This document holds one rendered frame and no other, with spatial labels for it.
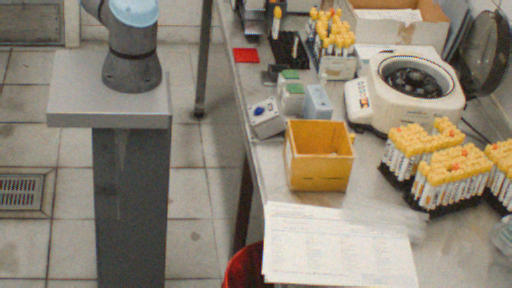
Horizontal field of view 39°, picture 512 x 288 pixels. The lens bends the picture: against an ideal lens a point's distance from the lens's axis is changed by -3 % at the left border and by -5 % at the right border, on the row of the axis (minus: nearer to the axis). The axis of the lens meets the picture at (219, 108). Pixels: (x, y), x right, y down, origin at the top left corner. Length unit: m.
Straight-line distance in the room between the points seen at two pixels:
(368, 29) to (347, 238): 0.73
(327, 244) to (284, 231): 0.09
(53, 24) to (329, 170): 2.36
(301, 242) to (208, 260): 1.19
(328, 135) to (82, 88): 0.60
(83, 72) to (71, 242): 0.97
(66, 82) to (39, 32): 1.93
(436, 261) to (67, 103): 0.91
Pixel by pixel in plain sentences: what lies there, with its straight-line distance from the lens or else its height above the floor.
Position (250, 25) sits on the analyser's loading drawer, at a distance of 2.14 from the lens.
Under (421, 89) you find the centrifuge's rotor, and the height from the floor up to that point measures 0.99.
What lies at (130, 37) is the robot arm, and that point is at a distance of 1.76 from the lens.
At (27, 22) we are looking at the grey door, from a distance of 3.77.
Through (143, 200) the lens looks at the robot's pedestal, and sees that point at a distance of 2.01.
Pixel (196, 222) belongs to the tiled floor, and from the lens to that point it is 2.81.
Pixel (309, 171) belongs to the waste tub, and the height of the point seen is 0.93.
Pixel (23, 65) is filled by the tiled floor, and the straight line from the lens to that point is 3.69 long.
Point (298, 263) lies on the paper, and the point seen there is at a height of 0.89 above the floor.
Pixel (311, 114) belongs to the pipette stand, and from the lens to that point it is 1.78.
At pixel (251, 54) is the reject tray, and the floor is 0.88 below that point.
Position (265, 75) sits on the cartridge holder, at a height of 0.89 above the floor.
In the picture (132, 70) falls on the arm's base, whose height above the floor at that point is 0.98.
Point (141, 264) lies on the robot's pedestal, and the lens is 2.18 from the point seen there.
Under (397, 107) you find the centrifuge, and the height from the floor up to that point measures 0.98.
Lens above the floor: 1.94
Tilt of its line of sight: 35 degrees down
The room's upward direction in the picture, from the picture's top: 6 degrees clockwise
